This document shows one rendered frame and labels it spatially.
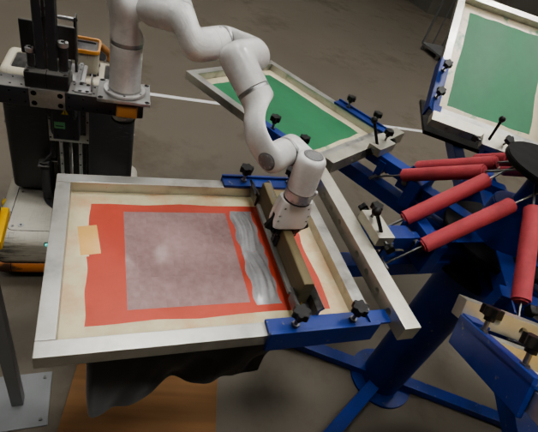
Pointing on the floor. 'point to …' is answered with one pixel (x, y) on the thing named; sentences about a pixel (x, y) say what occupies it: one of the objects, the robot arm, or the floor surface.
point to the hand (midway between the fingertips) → (281, 237)
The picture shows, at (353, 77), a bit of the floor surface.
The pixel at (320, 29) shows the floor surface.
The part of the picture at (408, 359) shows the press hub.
